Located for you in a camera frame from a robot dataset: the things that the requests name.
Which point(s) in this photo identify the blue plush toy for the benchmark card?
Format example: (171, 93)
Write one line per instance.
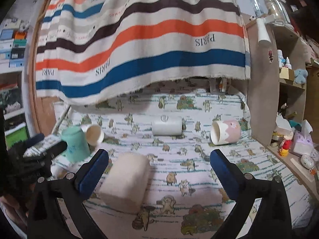
(300, 76)

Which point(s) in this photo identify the white cylindrical mug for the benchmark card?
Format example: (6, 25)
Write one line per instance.
(166, 125)

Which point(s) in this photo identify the beige speckled cup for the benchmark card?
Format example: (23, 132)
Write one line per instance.
(125, 185)

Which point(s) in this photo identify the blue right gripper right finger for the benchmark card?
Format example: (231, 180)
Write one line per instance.
(273, 218)

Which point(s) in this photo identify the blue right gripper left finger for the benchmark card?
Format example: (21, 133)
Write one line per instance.
(45, 216)

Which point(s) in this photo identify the storage boxes stack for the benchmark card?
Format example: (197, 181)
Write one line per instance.
(14, 33)

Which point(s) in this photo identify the red yellow toy figure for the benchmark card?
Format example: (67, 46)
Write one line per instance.
(285, 146)

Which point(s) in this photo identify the wooden shelf unit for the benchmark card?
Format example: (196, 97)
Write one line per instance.
(267, 92)

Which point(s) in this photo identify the small white paper cup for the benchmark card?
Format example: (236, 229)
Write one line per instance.
(93, 134)

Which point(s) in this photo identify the tissue pack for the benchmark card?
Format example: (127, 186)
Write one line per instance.
(302, 142)

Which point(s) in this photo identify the striped Paris blanket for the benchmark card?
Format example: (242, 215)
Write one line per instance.
(92, 50)

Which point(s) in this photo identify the pink and white cup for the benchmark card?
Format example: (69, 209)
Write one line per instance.
(225, 132)

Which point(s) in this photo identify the cartoon animal print bedsheet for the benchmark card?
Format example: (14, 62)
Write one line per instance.
(184, 198)

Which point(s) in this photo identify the white handheld vacuum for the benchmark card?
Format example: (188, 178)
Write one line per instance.
(277, 15)

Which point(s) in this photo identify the mint green cup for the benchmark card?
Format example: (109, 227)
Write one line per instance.
(77, 146)

